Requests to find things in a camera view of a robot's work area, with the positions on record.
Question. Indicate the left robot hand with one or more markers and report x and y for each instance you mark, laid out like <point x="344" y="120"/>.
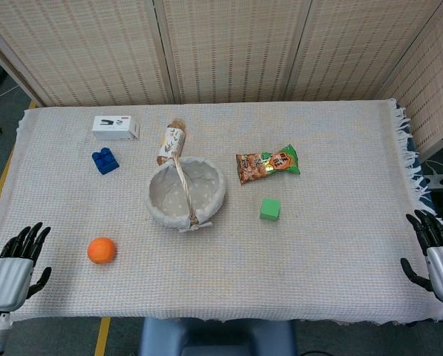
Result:
<point x="9" y="276"/>

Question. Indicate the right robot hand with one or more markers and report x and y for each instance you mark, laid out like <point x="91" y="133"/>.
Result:
<point x="442" y="269"/>

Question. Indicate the orange fruit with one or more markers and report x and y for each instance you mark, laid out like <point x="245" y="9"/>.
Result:
<point x="101" y="250"/>

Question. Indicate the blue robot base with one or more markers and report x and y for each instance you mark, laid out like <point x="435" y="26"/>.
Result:
<point x="217" y="337"/>

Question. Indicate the grey fabric basket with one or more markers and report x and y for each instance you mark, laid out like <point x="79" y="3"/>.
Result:
<point x="186" y="193"/>

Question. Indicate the blue toy building block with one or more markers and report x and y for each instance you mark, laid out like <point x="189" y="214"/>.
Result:
<point x="105" y="162"/>

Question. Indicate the green cube block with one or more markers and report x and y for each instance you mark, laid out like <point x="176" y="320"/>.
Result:
<point x="269" y="209"/>

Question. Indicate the white cardboard product box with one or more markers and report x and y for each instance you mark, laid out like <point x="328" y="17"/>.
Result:
<point x="115" y="128"/>

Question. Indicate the white woven tablecloth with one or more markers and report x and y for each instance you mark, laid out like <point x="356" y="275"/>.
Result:
<point x="243" y="259"/>

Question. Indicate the green orange snack packet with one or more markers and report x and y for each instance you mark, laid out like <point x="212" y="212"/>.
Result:
<point x="267" y="163"/>

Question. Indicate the woven folding screen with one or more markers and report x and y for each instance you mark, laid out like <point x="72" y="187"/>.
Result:
<point x="221" y="48"/>

